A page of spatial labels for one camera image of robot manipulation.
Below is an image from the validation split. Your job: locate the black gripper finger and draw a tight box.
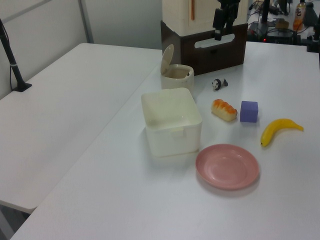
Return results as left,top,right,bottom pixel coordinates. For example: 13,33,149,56
225,4,239,28
212,8,224,42

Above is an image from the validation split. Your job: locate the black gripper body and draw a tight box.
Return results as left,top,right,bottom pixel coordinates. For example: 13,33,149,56
216,0,242,10

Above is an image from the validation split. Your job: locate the cream trash can with lid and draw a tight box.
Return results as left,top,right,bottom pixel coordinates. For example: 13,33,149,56
160,43,195,91

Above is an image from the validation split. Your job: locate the thin black upright pole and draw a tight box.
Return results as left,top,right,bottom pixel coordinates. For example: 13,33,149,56
260,0,271,25

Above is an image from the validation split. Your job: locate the cream plastic drawer box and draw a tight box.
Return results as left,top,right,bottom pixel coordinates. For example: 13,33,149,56
161,0,250,36

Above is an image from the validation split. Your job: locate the black electronic device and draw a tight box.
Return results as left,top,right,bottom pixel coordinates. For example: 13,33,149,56
247,21,300,45

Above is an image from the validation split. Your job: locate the dark brown drawer cabinet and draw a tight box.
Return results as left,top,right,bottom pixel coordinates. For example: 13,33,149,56
160,19,248,77

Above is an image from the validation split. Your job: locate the small cardboard box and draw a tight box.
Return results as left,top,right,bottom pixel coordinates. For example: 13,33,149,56
274,18,290,30

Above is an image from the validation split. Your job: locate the small panda figurine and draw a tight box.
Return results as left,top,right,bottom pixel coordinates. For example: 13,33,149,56
211,77,229,92

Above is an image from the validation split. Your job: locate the orange drink bottle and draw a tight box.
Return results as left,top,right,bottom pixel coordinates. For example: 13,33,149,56
291,1,307,33

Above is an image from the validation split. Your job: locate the black tripod stand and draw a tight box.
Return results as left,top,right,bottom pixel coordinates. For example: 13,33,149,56
305,1,320,53

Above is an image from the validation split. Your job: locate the toy bread with orange glaze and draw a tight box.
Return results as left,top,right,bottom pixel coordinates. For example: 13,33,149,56
211,98,238,123

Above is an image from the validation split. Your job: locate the purple foam cube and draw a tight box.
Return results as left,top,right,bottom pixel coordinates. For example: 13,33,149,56
239,100,259,124

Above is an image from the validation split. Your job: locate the yellow toy banana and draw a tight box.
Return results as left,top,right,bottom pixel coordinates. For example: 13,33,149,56
260,118,305,148

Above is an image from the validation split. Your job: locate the cream plastic storage bin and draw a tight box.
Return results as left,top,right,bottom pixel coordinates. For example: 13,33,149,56
140,87,203,158

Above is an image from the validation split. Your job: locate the pink plastic plate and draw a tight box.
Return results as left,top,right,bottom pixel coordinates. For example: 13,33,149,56
195,143,260,191

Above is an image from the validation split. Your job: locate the white drawer handle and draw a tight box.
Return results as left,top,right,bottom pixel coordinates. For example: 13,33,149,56
193,33,237,49

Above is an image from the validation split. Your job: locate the black camera stand pole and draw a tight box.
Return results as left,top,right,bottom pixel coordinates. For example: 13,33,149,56
0,17,33,93

